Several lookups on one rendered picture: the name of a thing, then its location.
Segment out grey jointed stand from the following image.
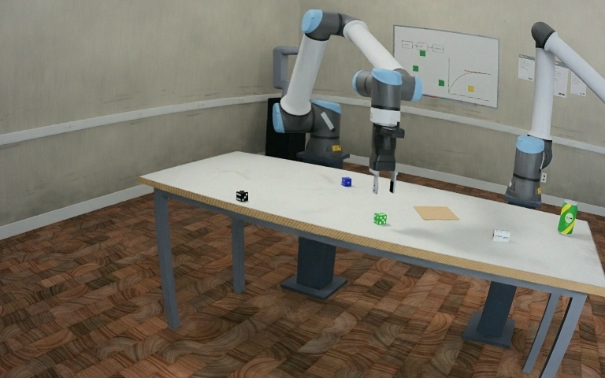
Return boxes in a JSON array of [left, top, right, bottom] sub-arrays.
[[273, 46, 299, 93]]

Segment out green and yellow can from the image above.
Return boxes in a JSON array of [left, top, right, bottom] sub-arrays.
[[557, 199, 578, 235]]

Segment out white paper notice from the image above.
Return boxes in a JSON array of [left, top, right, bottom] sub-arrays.
[[570, 70, 588, 97], [552, 63, 570, 98], [518, 54, 535, 82]]

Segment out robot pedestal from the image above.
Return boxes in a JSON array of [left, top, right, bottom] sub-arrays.
[[462, 195, 543, 350], [280, 150, 351, 301]]

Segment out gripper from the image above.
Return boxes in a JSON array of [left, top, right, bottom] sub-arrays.
[[370, 124, 399, 195]]

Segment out white table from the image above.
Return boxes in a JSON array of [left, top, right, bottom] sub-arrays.
[[138, 150, 605, 378]]

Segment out tan square mat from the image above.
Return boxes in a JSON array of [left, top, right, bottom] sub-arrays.
[[413, 205, 460, 221]]

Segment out black cabinet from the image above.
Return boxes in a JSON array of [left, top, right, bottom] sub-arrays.
[[265, 98, 308, 159]]

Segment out whiteboard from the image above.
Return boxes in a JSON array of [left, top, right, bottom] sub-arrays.
[[392, 24, 500, 109]]

